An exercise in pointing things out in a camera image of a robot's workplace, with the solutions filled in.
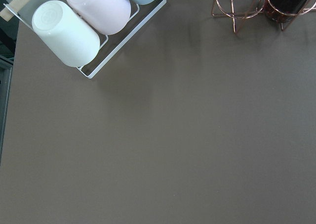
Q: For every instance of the copper wire bottle rack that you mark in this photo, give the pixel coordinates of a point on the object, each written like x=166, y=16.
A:
x=239, y=11

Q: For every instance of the white wire cup rack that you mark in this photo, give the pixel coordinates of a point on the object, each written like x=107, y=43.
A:
x=109, y=44

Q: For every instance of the pink cup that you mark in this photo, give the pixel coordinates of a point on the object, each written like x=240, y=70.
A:
x=108, y=17

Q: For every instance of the white cup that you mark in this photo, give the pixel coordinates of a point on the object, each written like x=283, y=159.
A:
x=69, y=37

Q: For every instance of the bottle in rack lower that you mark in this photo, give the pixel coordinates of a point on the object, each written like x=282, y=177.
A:
x=283, y=11

